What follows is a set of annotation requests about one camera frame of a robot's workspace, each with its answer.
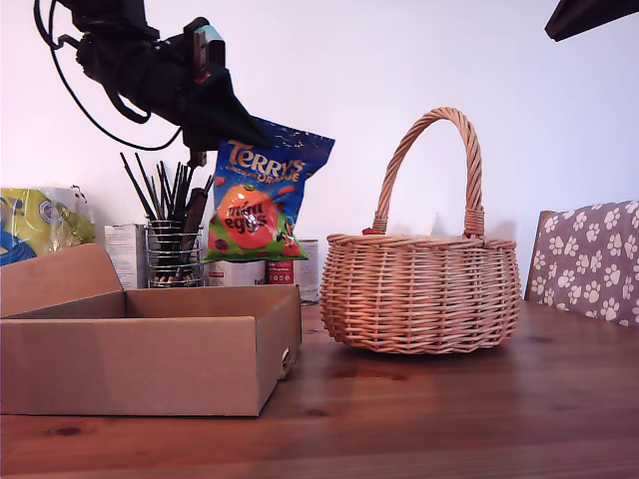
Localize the blue Terry's mini eggs bag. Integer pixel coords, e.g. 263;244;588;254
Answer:
202;118;336;264

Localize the brown cardboard box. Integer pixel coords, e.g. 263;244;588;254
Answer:
0;242;304;418

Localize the white carton box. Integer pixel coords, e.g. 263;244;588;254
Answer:
103;223;149;290

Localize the woven wicker basket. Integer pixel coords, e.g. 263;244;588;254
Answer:
319;107;523;356

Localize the white-labelled tin can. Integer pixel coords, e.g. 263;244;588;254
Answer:
207;258;269;288

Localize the red-labelled tin can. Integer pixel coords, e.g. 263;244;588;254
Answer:
267;238;320;305

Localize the yellow green plastic bag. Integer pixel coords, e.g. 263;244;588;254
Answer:
0;185;96;268

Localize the grey paw print cover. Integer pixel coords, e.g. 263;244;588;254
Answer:
528;200;639;328

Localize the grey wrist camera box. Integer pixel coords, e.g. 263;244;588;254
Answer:
183;17;227;84

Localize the thin black cable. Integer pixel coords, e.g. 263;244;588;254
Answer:
33;0;182;151

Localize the brown wooden handle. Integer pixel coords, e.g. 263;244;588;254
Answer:
185;188;211;250

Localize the wire utensil holder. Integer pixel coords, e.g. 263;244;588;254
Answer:
144;219;206;289

